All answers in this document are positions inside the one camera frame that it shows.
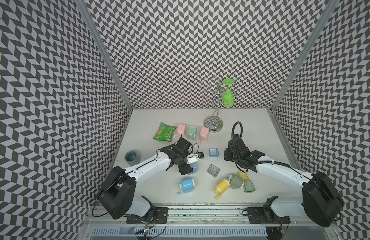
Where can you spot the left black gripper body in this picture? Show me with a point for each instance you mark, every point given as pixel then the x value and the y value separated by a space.
pixel 184 167

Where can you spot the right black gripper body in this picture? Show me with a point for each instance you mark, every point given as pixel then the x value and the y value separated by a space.
pixel 231 156

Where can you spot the blue pencil sharpener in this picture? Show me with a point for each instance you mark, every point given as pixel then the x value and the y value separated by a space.
pixel 194 167
pixel 186 186

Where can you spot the clear blue tray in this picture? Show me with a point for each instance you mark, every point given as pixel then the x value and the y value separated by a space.
pixel 214 153

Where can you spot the mint green pencil sharpener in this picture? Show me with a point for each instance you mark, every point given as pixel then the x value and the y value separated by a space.
pixel 192 133

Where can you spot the clear grey tray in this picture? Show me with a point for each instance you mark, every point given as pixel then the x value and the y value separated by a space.
pixel 213 170

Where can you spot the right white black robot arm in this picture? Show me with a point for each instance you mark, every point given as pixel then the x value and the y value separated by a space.
pixel 317 199

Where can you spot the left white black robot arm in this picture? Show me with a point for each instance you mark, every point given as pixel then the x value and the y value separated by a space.
pixel 117 192

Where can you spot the clear yellow tray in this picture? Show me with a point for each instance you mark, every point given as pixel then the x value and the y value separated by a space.
pixel 243 176

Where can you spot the sage green pencil sharpener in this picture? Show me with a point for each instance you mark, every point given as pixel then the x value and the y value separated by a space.
pixel 235 181

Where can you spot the yellow pencil sharpener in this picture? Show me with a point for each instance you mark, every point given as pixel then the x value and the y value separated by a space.
pixel 222 187

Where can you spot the clear dark green tray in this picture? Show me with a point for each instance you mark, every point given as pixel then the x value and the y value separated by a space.
pixel 249 186

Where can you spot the green snack bag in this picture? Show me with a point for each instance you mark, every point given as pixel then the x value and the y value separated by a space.
pixel 165 133

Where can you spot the teal ceramic cup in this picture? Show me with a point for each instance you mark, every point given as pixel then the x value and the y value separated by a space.
pixel 133 158

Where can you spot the green plastic wine glass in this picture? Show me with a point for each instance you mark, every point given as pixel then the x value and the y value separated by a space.
pixel 228 97

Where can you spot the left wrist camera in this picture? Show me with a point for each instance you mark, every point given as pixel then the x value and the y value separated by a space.
pixel 195 158

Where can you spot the metal wire cup rack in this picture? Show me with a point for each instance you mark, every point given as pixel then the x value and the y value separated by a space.
pixel 215 89

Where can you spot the aluminium front rail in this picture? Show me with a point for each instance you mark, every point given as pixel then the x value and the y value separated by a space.
pixel 185 214

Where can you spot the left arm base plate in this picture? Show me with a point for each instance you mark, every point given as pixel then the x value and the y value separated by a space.
pixel 156 215

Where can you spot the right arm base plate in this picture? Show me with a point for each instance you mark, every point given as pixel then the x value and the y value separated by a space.
pixel 257 215

